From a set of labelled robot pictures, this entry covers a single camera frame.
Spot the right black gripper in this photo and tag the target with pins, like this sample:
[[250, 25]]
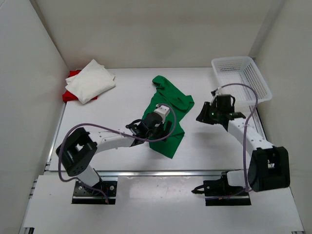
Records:
[[203, 117]]

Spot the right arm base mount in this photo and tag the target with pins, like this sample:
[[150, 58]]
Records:
[[220, 193]]

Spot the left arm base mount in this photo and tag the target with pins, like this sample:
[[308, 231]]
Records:
[[103, 194]]

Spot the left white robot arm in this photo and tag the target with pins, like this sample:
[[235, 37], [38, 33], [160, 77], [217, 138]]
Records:
[[80, 146]]

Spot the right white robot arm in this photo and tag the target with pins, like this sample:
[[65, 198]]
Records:
[[269, 165]]

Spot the aluminium table rail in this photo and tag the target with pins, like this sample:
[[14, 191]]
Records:
[[162, 173]]

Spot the white t shirt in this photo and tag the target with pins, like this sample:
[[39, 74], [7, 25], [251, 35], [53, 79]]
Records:
[[91, 81]]

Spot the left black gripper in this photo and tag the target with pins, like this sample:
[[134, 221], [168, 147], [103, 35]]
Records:
[[162, 133]]

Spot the white plastic basket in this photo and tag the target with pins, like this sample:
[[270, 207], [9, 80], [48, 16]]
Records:
[[241, 70]]

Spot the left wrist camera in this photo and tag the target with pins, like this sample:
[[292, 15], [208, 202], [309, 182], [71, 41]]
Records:
[[162, 110]]

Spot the red t shirt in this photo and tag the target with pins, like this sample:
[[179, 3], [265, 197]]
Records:
[[67, 96]]

